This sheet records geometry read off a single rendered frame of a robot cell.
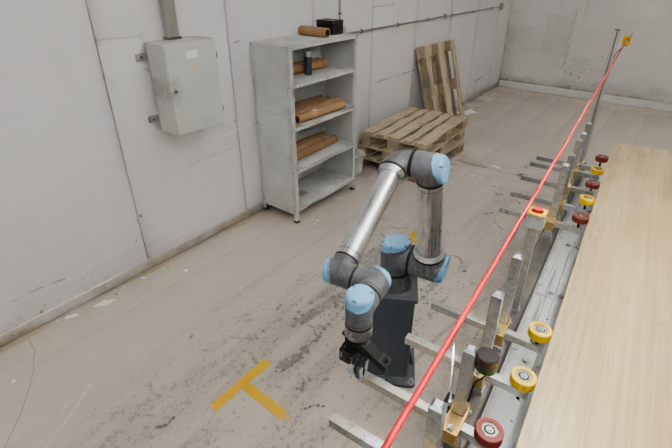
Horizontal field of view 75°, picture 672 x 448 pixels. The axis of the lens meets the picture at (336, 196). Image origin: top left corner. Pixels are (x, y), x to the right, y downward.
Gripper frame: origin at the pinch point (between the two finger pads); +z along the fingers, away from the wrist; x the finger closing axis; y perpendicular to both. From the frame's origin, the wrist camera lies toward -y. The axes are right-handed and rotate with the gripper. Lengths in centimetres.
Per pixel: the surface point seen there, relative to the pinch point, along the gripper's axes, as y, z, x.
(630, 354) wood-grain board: -74, -7, -55
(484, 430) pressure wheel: -41.3, -7.7, 1.0
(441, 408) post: -33, -35, 22
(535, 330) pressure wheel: -45, -8, -48
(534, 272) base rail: -34, 13, -115
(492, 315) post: -32.4, -24.8, -27.3
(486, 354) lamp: -36.7, -30.8, -3.9
